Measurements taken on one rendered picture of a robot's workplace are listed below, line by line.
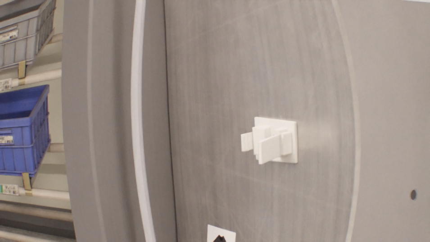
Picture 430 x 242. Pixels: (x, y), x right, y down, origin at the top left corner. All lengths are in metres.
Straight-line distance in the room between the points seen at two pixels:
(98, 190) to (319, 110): 0.10
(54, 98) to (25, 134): 0.76
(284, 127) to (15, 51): 4.87
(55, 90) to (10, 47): 0.80
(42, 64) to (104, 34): 5.60
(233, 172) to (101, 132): 0.06
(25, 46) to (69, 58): 4.82
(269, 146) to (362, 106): 0.05
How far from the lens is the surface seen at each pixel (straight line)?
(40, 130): 6.06
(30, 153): 5.91
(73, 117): 1.05
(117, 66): 1.05
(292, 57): 1.02
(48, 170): 6.68
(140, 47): 1.04
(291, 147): 1.03
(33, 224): 6.73
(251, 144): 1.03
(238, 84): 1.04
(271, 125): 1.03
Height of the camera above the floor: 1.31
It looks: 9 degrees down
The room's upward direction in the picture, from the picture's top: 4 degrees counter-clockwise
